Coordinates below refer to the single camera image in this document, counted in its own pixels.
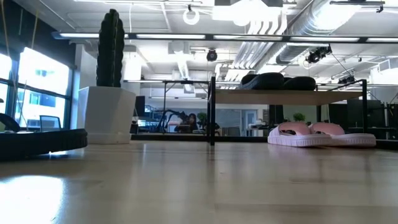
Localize white square planter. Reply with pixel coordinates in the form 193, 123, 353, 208
76, 86, 137, 145

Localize person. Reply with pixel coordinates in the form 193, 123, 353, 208
183, 113, 200, 134

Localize black background table frame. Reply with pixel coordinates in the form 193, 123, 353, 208
123, 79, 210, 133

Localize large bright window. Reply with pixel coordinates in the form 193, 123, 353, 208
0, 46, 73, 131

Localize long linear ceiling light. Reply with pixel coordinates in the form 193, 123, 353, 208
51, 30, 398, 44

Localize black computer monitor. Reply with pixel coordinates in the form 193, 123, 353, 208
134, 95, 146, 118

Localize tall dark cactus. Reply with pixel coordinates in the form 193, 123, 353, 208
96, 8, 126, 88

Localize black ceiling dome camera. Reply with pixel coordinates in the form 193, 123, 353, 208
206, 48, 218, 63

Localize black ceiling spotlight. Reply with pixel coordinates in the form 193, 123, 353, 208
305, 45, 333, 65
337, 75, 357, 85

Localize silver spiral air duct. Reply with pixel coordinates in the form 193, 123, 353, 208
275, 0, 361, 65

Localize wooden shelf black legs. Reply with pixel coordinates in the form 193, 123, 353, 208
207, 76, 369, 147

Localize white ceiling pipe bundle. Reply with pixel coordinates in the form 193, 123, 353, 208
231, 12, 289, 70

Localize pink rubber slide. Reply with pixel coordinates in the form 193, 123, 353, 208
267, 121, 334, 147
310, 122, 377, 147

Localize dark potted plant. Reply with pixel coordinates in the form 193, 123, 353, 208
197, 111, 208, 130

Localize white ring ceiling lamp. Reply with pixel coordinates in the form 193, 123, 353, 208
182, 6, 201, 26

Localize grey office chair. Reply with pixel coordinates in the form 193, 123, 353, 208
39, 114, 62, 132

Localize black cabinet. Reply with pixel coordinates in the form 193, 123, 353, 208
328, 98, 398, 141

